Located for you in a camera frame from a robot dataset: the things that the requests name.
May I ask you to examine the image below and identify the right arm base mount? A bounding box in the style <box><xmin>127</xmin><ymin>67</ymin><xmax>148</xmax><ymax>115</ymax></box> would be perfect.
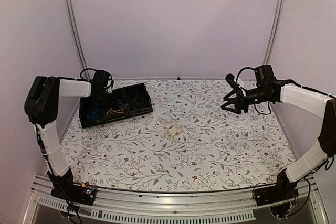
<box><xmin>252</xmin><ymin>179</ymin><xmax>299</xmax><ymax>206</ymax></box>

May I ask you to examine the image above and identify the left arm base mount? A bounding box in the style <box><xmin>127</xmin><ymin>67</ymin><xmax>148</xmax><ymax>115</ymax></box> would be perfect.
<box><xmin>47</xmin><ymin>169</ymin><xmax>96</xmax><ymax>206</ymax></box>

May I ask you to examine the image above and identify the blue cable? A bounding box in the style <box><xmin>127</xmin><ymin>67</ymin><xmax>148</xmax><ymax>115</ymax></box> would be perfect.
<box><xmin>81</xmin><ymin>103</ymin><xmax>103</xmax><ymax>122</ymax></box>

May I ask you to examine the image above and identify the floral tablecloth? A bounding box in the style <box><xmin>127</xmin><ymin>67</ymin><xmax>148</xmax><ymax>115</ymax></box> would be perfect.
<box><xmin>61</xmin><ymin>80</ymin><xmax>295</xmax><ymax>192</ymax></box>

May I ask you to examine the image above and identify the black three-compartment bin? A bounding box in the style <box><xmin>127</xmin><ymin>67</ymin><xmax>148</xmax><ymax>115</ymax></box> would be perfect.
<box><xmin>79</xmin><ymin>83</ymin><xmax>153</xmax><ymax>129</ymax></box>

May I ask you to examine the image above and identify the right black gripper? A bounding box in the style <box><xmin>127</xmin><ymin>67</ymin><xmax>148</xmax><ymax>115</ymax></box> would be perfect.
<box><xmin>221</xmin><ymin>87</ymin><xmax>271</xmax><ymax>115</ymax></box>

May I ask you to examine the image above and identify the aluminium front rail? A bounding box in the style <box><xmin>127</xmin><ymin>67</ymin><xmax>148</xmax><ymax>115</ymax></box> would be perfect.
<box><xmin>23</xmin><ymin>175</ymin><xmax>329</xmax><ymax>223</ymax></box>

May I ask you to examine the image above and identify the right aluminium corner post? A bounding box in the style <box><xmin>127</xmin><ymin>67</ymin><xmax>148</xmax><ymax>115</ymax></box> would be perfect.
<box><xmin>263</xmin><ymin>0</ymin><xmax>285</xmax><ymax>65</ymax></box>

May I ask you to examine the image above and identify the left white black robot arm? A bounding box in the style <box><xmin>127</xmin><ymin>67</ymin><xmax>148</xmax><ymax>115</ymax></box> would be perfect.
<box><xmin>24</xmin><ymin>70</ymin><xmax>113</xmax><ymax>200</ymax></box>

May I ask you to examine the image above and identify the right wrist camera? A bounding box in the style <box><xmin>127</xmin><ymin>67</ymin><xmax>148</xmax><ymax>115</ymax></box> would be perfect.
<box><xmin>225</xmin><ymin>73</ymin><xmax>246</xmax><ymax>96</ymax></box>

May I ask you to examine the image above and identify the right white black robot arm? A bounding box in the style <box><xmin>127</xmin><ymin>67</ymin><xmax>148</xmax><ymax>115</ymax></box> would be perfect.
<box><xmin>221</xmin><ymin>65</ymin><xmax>335</xmax><ymax>201</ymax></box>

